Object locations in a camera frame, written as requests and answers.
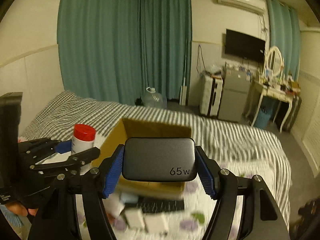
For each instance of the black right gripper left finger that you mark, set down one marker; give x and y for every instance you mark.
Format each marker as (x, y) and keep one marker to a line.
(95, 186)

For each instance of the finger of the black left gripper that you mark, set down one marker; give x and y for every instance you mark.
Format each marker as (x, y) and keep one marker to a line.
(73, 163)
(37, 149)

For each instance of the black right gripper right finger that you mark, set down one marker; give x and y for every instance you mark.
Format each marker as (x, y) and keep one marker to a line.
(260, 218)

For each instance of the white bottle red cap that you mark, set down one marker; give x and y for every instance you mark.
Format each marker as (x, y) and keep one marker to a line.
(83, 138)

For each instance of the grey 65W charger block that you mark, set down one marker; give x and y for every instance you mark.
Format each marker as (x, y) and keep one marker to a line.
(159, 160)

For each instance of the left hand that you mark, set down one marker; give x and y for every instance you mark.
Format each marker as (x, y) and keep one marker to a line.
(18, 209)

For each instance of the light blue small item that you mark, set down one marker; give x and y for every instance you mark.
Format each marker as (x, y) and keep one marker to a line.
(129, 198)

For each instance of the grey checkered bed sheet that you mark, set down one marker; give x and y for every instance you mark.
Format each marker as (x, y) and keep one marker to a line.
(220, 140)

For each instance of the white small box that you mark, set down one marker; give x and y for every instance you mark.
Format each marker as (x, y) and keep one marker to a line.
(135, 218)
(156, 223)

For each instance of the brown cardboard box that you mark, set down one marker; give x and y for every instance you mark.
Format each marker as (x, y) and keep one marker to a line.
(127, 128)

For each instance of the white floral quilt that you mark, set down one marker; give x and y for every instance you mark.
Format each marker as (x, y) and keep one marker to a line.
(192, 220)

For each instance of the blue laundry basket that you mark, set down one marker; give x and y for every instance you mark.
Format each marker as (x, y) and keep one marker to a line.
(263, 117)

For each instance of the clear water jug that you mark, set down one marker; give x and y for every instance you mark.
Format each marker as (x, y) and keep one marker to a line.
(154, 99)

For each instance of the white flat mop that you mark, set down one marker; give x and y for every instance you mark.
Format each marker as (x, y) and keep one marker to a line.
(183, 88)

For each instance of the white dressing table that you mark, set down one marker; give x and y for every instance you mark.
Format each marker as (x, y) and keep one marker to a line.
(268, 92)

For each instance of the large teal curtain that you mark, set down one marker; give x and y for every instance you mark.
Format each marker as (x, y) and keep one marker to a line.
(113, 50)

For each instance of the silver mini fridge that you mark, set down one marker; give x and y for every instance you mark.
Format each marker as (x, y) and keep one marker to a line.
(236, 85)

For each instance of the white suitcase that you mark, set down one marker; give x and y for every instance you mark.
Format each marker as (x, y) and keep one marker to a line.
(211, 95)

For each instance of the oval white vanity mirror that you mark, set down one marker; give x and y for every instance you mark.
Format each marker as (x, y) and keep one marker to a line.
(274, 63)

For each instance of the small teal curtain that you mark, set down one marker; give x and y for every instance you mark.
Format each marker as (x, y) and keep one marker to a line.
(285, 34)

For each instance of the white air conditioner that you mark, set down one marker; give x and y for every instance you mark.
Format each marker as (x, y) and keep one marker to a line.
(255, 6)

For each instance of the black wall television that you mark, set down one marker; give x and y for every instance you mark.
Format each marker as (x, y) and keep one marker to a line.
(244, 46)

